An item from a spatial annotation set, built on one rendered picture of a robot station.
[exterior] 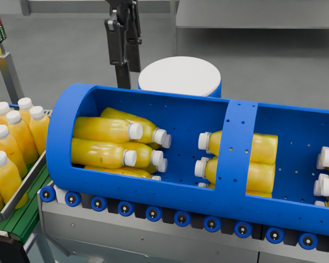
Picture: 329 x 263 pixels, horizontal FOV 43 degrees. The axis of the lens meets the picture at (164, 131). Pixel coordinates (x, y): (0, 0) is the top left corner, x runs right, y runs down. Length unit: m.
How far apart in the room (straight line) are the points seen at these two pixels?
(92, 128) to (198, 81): 0.47
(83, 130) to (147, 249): 0.36
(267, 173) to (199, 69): 0.62
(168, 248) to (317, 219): 0.40
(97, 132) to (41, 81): 2.54
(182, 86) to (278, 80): 2.06
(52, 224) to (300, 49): 2.99
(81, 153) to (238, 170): 0.39
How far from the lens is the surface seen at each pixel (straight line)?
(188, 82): 1.39
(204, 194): 0.92
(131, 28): 0.92
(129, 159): 1.01
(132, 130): 1.02
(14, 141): 1.27
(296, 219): 0.95
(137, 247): 1.16
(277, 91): 3.24
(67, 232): 1.23
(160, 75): 1.44
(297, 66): 3.58
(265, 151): 0.96
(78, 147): 1.05
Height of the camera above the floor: 1.79
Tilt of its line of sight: 39 degrees down
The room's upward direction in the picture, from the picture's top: 4 degrees counter-clockwise
